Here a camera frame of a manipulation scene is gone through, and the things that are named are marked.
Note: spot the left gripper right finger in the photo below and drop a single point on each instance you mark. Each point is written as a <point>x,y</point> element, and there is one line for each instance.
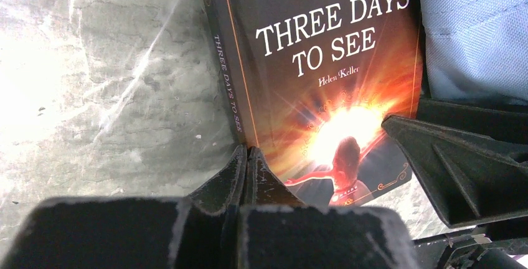
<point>274,231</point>

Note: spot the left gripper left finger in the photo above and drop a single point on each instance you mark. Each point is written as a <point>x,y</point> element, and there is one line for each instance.
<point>194,231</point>

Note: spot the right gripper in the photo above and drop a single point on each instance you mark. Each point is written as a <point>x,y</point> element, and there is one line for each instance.
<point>470,179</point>

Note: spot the blue backpack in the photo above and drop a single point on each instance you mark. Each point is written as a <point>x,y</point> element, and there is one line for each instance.
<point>476,50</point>

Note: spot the dark cover book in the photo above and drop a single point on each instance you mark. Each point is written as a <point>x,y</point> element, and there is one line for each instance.
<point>309,83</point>

